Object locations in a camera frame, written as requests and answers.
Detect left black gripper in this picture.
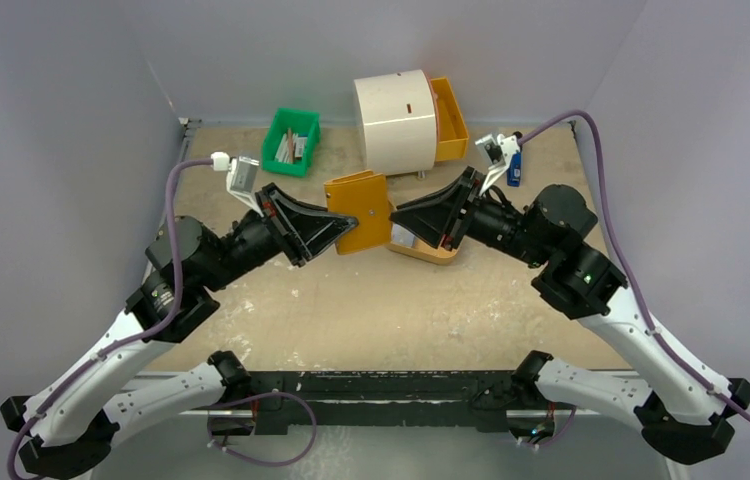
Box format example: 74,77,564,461
200,182,357,292

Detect orange oval tray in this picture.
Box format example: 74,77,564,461
385,236,459,266

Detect orange card holder wallet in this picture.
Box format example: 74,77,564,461
324,170,392,255

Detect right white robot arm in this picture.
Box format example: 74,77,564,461
390,168,750,465

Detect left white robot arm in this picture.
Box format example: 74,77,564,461
0,184,358,479

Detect silver credit cards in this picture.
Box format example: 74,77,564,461
391,224,416,248

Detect orange open drawer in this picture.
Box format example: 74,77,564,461
430,77,469,164

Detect blue black marker pen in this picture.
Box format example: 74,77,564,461
506,151,522,187

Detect green plastic bin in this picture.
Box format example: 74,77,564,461
260,108,321,178

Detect cream round drawer cabinet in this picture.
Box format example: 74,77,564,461
353,70,438,176

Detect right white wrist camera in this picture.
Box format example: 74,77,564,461
474,131,523,194

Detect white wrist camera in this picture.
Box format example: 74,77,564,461
210,151,262,216
474,131,523,194

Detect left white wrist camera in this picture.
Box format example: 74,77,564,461
210,151,262,216

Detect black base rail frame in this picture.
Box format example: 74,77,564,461
234,370,550,435

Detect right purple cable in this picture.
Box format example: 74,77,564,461
517,109,750,448

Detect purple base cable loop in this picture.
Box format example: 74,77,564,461
205,388,321,468

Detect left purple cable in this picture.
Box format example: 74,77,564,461
6,156,231,480

